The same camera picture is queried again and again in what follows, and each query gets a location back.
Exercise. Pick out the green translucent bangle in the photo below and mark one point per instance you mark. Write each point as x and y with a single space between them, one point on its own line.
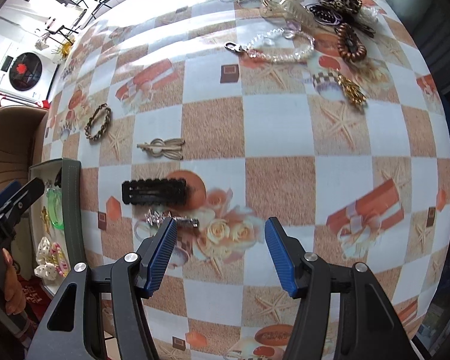
54 204

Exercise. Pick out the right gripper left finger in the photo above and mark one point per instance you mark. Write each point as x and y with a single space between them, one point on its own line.
155 252

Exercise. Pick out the person's left hand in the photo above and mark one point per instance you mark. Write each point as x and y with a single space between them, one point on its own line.
13 291

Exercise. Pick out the clear plastic claw clip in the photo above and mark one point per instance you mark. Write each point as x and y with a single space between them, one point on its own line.
288 10

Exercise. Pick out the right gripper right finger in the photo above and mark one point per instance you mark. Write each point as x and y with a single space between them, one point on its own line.
291 262

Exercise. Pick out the grey shallow tray box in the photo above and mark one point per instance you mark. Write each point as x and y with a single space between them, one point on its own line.
67 244

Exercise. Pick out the white polka dot scrunchie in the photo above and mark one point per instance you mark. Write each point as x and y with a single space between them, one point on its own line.
46 268

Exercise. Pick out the gold chain hair clip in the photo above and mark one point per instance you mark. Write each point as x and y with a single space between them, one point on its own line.
352 92

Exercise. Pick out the checkered patterned tablecloth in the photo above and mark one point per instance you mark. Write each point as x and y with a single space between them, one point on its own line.
261 140

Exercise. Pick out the black folding chair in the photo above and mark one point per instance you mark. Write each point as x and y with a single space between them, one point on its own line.
71 19

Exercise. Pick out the silver star hair clip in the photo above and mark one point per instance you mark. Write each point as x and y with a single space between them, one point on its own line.
156 218

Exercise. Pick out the beige metal hair clip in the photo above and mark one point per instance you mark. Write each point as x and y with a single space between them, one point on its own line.
169 148

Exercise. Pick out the black scalloped hair clip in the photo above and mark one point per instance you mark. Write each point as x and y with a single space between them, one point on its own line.
152 192

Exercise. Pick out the brown leather chair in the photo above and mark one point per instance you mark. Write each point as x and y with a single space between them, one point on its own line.
21 142

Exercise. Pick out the white washing machine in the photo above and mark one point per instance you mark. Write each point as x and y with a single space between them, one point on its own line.
26 71

